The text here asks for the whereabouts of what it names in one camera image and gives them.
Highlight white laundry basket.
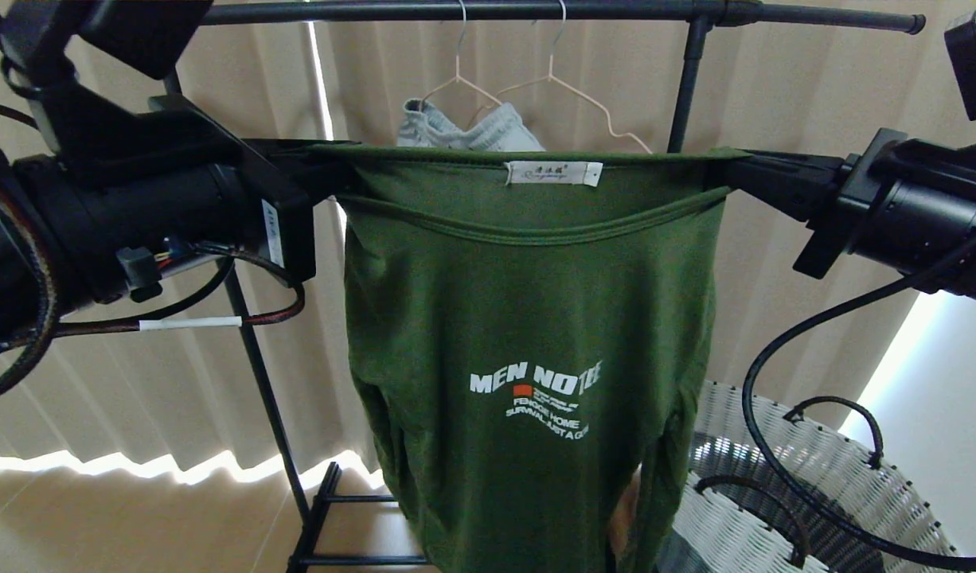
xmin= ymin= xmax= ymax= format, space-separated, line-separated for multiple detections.
xmin=655 ymin=380 xmax=960 ymax=573

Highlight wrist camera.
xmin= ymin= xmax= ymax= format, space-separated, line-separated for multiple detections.
xmin=0 ymin=0 xmax=214 ymax=156
xmin=943 ymin=4 xmax=976 ymax=122

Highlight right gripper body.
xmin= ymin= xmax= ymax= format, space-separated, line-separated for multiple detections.
xmin=792 ymin=127 xmax=976 ymax=307

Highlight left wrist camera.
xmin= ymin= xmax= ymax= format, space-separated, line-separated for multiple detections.
xmin=0 ymin=0 xmax=214 ymax=156

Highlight green garment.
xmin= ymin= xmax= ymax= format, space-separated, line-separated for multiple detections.
xmin=309 ymin=143 xmax=750 ymax=573

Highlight beige curtain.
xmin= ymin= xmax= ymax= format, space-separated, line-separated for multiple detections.
xmin=0 ymin=0 xmax=976 ymax=478

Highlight black clothes rack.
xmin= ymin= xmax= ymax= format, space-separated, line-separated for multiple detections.
xmin=158 ymin=0 xmax=927 ymax=573

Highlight black cable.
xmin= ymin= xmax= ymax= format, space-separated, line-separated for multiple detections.
xmin=50 ymin=259 xmax=238 ymax=335
xmin=741 ymin=215 xmax=976 ymax=572

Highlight pale grey shorts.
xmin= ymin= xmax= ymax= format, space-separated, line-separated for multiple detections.
xmin=398 ymin=98 xmax=546 ymax=152

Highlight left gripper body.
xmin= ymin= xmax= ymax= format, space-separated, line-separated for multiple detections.
xmin=14 ymin=94 xmax=318 ymax=307

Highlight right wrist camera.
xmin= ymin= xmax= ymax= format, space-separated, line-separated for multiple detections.
xmin=943 ymin=4 xmax=976 ymax=122

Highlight pink clothes hanger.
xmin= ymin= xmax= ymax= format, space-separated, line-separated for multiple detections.
xmin=415 ymin=0 xmax=506 ymax=111
xmin=466 ymin=0 xmax=654 ymax=154

